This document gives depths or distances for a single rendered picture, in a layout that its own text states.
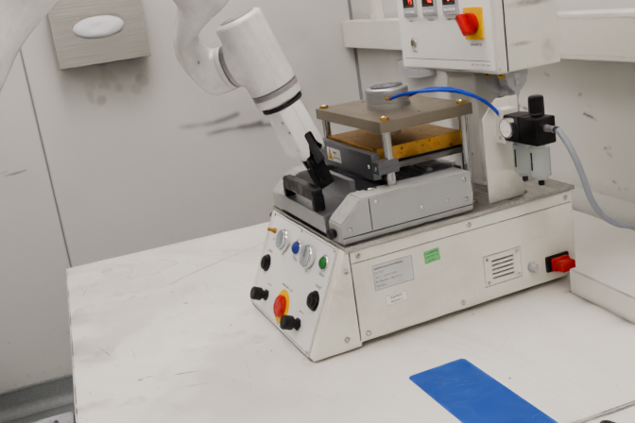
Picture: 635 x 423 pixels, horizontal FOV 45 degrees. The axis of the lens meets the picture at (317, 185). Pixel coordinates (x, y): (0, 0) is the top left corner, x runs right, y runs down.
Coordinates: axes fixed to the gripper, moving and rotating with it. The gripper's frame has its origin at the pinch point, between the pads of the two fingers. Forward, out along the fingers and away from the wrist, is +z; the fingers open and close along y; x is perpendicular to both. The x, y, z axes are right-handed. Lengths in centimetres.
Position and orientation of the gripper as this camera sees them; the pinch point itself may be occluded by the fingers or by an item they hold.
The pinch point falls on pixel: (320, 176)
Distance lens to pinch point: 136.7
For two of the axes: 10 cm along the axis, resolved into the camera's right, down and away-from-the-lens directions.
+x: 8.1, -5.3, 2.4
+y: 3.9, 1.7, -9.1
